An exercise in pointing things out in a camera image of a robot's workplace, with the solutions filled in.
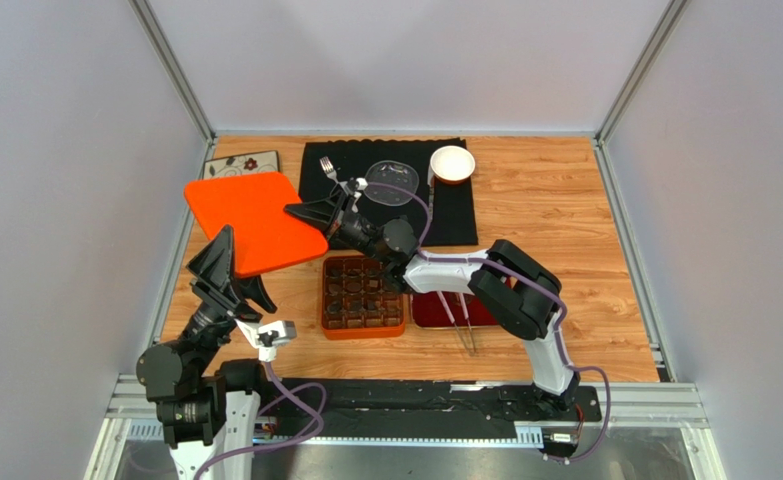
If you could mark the white orange bowl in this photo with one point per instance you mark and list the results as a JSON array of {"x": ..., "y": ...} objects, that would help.
[{"x": 452, "y": 165}]

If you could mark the orange chocolate box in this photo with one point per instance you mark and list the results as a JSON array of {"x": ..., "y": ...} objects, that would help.
[{"x": 387, "y": 322}]

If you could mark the orange tin lid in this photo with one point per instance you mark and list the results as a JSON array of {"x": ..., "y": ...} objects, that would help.
[{"x": 266, "y": 238}]

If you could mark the black cloth mat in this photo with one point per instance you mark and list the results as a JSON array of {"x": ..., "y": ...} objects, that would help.
[{"x": 453, "y": 222}]

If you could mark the silver fork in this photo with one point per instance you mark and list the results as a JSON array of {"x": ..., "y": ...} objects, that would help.
[{"x": 328, "y": 169}]

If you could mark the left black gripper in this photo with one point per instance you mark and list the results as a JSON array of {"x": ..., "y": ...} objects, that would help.
[{"x": 216, "y": 280}]

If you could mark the dark leaf chocolate front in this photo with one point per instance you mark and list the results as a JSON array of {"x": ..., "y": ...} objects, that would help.
[{"x": 334, "y": 308}]

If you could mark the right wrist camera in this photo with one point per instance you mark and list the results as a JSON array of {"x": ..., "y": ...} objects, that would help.
[{"x": 356, "y": 186}]

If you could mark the floral square plate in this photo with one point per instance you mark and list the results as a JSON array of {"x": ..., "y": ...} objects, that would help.
[{"x": 242, "y": 164}]

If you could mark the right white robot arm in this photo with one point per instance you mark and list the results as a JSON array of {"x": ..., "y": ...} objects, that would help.
[{"x": 521, "y": 295}]

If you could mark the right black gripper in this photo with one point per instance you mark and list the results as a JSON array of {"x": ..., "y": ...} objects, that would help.
[{"x": 336, "y": 219}]

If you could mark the red lacquer tray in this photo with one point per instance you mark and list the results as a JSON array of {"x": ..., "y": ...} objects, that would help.
[{"x": 427, "y": 312}]

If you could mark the pink handled metal tongs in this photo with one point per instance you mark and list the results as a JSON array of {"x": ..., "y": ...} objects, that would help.
[{"x": 455, "y": 307}]

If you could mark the clear glass plate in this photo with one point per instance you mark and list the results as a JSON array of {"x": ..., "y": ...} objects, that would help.
[{"x": 391, "y": 183}]

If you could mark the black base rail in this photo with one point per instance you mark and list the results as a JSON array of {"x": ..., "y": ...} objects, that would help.
[{"x": 433, "y": 410}]

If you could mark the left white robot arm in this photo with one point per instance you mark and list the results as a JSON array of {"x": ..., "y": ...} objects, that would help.
[{"x": 208, "y": 420}]

